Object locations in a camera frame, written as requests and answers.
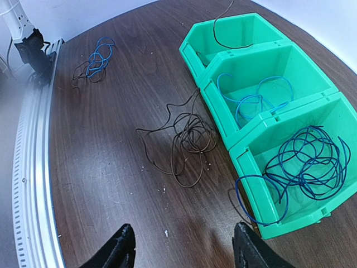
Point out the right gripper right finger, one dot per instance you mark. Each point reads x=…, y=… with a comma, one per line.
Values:
x=251, y=251

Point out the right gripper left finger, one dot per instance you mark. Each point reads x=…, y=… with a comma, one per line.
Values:
x=118, y=251

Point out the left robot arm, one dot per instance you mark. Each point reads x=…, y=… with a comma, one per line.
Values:
x=27, y=39

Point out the right green bin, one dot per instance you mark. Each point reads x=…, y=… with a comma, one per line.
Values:
x=298, y=166

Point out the green bin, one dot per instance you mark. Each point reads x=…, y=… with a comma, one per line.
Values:
x=242, y=87
x=207, y=41
x=298, y=166

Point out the middle green bin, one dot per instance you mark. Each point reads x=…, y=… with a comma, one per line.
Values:
x=242, y=87

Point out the left green bin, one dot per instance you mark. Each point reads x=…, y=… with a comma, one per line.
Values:
x=207, y=41

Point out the front aluminium rail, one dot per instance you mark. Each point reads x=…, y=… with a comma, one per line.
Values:
x=34, y=227

